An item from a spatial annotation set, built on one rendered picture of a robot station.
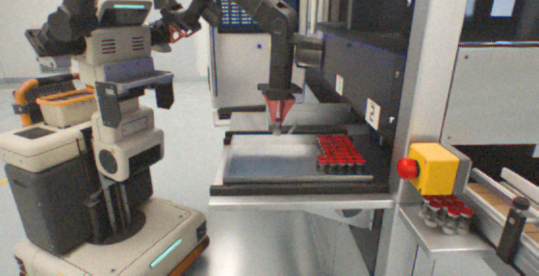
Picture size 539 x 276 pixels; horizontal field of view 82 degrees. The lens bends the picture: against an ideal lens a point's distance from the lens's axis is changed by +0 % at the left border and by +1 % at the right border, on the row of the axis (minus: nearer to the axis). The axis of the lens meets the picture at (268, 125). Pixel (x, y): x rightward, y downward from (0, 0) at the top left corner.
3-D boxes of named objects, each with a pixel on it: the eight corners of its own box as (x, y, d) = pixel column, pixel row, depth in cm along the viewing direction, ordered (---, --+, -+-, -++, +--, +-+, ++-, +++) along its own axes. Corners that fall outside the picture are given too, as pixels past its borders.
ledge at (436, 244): (461, 212, 66) (463, 205, 65) (507, 257, 54) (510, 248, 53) (397, 213, 65) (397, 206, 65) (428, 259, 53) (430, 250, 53)
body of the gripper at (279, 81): (302, 96, 77) (305, 66, 74) (263, 97, 74) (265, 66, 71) (293, 88, 83) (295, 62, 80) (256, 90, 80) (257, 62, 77)
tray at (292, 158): (343, 144, 96) (344, 134, 94) (371, 188, 71) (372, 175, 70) (233, 145, 95) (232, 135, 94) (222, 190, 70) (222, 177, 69)
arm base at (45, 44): (64, 30, 99) (22, 32, 89) (73, 14, 95) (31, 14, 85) (79, 53, 99) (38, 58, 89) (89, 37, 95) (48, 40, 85)
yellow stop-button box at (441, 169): (439, 175, 61) (447, 141, 59) (462, 195, 54) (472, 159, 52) (401, 176, 61) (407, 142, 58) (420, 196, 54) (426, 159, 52)
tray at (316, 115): (347, 111, 128) (348, 103, 127) (369, 134, 104) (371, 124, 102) (266, 112, 127) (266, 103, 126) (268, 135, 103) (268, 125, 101)
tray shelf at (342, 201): (345, 112, 133) (345, 108, 133) (428, 207, 68) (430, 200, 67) (233, 112, 132) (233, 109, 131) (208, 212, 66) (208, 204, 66)
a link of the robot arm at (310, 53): (280, 10, 74) (270, 18, 67) (329, 12, 71) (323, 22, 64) (279, 57, 81) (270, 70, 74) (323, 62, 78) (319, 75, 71)
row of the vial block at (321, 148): (322, 149, 92) (323, 135, 90) (336, 180, 75) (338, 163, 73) (315, 149, 92) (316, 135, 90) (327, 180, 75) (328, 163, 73)
